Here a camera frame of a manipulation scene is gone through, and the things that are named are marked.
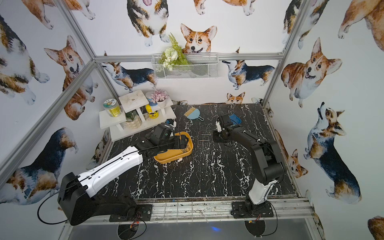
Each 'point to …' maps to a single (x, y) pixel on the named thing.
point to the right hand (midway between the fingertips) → (219, 134)
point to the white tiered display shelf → (139, 114)
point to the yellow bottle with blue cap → (150, 109)
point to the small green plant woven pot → (133, 120)
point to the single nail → (205, 134)
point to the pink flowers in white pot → (159, 96)
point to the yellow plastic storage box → (173, 154)
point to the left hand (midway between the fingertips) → (181, 135)
